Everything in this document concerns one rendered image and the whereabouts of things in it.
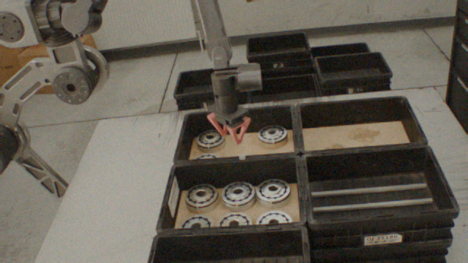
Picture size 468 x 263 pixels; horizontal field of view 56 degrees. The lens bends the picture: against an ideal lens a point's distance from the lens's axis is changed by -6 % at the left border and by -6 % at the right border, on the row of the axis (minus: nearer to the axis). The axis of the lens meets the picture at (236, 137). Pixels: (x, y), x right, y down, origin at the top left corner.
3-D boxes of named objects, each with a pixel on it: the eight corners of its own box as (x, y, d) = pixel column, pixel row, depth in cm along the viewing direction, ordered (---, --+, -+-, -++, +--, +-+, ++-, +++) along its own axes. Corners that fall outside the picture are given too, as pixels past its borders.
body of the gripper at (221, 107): (225, 104, 131) (221, 80, 127) (249, 115, 124) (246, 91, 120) (207, 113, 127) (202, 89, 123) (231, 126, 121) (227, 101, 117)
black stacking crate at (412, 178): (308, 255, 124) (308, 226, 117) (303, 184, 148) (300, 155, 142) (453, 243, 119) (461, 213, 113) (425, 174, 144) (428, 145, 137)
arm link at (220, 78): (211, 66, 121) (209, 76, 116) (238, 63, 120) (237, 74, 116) (215, 90, 125) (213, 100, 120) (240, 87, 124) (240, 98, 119)
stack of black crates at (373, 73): (322, 148, 272) (320, 80, 247) (316, 120, 297) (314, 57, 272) (389, 142, 269) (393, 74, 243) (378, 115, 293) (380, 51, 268)
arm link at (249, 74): (215, 47, 123) (210, 47, 115) (258, 43, 122) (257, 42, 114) (219, 91, 125) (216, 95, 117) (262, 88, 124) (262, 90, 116)
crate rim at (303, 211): (156, 239, 123) (153, 232, 121) (173, 169, 147) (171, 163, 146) (307, 231, 118) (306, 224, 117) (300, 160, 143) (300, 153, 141)
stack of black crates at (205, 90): (187, 161, 279) (172, 96, 254) (192, 133, 304) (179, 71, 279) (254, 155, 276) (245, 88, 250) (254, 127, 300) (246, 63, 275)
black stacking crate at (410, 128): (303, 183, 148) (300, 155, 142) (297, 131, 173) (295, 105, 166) (425, 173, 144) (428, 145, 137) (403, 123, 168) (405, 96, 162)
